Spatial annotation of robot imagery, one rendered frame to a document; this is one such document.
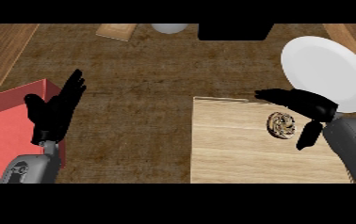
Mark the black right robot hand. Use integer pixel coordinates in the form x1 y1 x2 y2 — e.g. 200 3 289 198
252 88 341 152

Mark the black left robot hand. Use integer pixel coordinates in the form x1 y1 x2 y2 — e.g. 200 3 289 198
22 69 87 147

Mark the white round plate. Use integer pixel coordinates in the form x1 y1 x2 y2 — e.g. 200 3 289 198
279 35 356 113

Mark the pale wooden tray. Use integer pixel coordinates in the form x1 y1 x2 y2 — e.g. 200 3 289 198
189 96 353 184

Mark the red box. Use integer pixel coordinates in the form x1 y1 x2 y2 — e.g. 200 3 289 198
0 78 66 175

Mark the black appliance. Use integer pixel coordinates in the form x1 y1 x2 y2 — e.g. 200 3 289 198
198 23 274 41

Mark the pale wooden block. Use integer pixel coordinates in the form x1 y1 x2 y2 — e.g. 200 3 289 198
94 23 138 42

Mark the white round bowl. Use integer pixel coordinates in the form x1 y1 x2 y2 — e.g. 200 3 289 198
149 23 190 35

